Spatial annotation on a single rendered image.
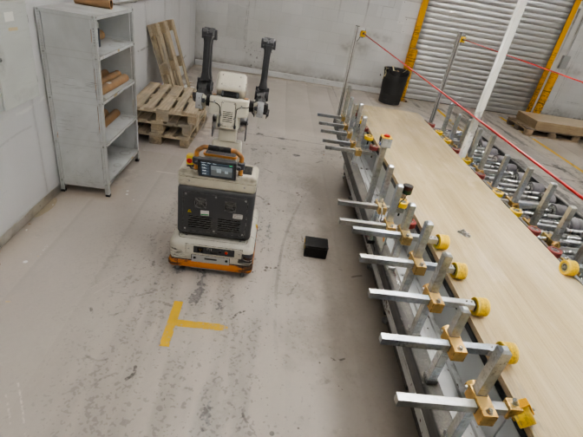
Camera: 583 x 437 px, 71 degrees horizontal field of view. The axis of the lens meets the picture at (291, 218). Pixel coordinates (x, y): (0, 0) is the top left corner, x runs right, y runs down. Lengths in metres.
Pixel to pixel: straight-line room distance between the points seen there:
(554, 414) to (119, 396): 1.98
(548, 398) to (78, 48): 3.66
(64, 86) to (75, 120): 0.29
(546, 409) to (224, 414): 1.50
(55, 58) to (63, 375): 2.42
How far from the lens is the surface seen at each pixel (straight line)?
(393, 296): 1.79
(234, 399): 2.48
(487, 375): 1.50
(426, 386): 1.87
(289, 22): 9.82
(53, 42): 3.89
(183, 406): 2.45
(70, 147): 4.12
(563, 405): 1.83
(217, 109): 3.03
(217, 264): 3.12
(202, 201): 2.94
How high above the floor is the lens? 2.03
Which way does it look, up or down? 30 degrees down
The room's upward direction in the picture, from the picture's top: 10 degrees clockwise
